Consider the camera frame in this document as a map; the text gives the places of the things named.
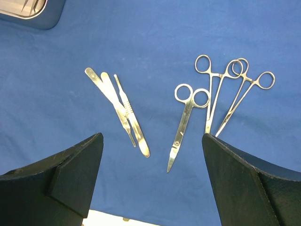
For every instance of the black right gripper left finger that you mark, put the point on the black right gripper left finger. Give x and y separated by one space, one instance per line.
55 191

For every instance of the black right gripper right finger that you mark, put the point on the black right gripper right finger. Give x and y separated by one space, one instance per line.
250 191

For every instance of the thin steel scalpel handle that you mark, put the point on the thin steel scalpel handle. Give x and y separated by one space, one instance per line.
129 111

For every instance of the steel straight surgical scissors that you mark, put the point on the steel straight surgical scissors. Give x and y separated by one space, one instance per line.
189 104

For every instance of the blue surgical cloth wrap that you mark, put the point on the blue surgical cloth wrap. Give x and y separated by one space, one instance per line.
48 103

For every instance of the stainless steel instrument tray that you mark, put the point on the stainless steel instrument tray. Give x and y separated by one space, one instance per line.
40 14

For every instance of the steel tweezers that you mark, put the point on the steel tweezers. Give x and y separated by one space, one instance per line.
31 7

